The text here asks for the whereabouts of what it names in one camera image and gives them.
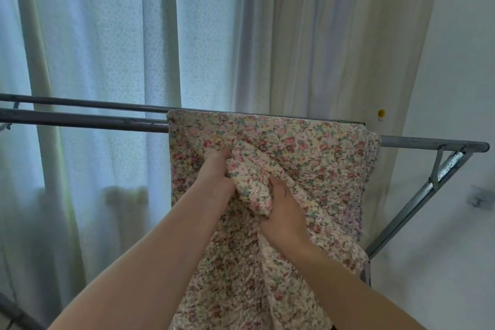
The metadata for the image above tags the person's right forearm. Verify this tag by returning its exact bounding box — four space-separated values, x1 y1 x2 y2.
282 242 426 330

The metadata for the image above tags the cream drape curtain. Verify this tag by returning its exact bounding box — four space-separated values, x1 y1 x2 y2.
232 0 445 261

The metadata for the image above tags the person's left forearm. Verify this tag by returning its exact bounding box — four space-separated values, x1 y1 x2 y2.
47 187 227 330

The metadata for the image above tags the floral patterned cloth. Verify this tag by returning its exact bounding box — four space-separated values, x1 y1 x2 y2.
167 110 381 330

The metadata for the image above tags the white sheer curtain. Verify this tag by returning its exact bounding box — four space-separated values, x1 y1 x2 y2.
0 0 279 315

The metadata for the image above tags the person's left hand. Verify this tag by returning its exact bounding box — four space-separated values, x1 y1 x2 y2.
197 147 236 213

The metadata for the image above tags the grey metal drying rack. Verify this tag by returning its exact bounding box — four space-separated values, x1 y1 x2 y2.
0 93 490 330

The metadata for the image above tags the person's right hand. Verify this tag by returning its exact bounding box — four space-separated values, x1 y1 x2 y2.
258 175 312 255

